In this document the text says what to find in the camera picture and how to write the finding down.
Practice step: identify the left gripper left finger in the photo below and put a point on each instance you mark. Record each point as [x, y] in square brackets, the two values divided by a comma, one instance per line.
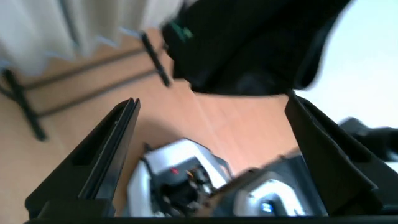
[93, 174]

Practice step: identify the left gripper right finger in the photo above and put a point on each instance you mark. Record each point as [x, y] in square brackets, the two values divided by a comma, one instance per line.
[335, 174]

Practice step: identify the black garment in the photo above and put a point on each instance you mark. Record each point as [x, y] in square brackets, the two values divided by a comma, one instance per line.
[248, 46]

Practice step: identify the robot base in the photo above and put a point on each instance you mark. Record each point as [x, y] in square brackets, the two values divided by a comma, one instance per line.
[174, 155]

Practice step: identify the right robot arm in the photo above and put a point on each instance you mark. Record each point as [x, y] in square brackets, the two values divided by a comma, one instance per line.
[373, 137]

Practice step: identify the black clothes rack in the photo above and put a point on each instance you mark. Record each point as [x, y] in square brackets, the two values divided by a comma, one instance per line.
[26, 109]

